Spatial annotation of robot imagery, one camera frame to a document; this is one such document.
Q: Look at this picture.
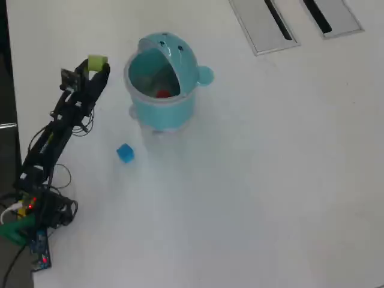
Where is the blue circuit board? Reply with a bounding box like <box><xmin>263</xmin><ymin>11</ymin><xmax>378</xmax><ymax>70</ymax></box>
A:
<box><xmin>28</xmin><ymin>229</ymin><xmax>52</xmax><ymax>272</ymax></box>

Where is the green table clamp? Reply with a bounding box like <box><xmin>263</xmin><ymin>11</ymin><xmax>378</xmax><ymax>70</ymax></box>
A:
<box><xmin>0</xmin><ymin>216</ymin><xmax>38</xmax><ymax>245</ymax></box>

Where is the thick black power cable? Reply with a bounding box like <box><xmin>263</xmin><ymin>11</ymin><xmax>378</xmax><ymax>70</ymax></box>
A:
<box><xmin>0</xmin><ymin>243</ymin><xmax>31</xmax><ymax>288</ymax></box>

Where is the white cable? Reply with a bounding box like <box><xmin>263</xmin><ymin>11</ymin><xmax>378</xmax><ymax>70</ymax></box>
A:
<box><xmin>0</xmin><ymin>202</ymin><xmax>23</xmax><ymax>224</ymax></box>

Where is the green cube block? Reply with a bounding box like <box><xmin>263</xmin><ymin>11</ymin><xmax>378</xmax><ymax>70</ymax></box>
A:
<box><xmin>88</xmin><ymin>54</ymin><xmax>109</xmax><ymax>73</ymax></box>

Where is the grey table cable hatch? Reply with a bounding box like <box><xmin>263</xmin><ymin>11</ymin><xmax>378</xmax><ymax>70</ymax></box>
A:
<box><xmin>228</xmin><ymin>0</ymin><xmax>301</xmax><ymax>57</ymax></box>
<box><xmin>295</xmin><ymin>0</ymin><xmax>364</xmax><ymax>40</ymax></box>

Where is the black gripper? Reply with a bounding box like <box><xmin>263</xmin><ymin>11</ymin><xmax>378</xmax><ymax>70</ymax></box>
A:
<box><xmin>59</xmin><ymin>59</ymin><xmax>111</xmax><ymax>116</ymax></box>

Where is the blue cube block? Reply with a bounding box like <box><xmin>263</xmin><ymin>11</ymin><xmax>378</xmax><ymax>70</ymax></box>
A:
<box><xmin>116</xmin><ymin>143</ymin><xmax>136</xmax><ymax>164</ymax></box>

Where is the teal whale-shaped bin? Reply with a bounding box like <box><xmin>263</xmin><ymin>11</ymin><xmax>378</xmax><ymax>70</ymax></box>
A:
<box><xmin>123</xmin><ymin>32</ymin><xmax>215</xmax><ymax>140</ymax></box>

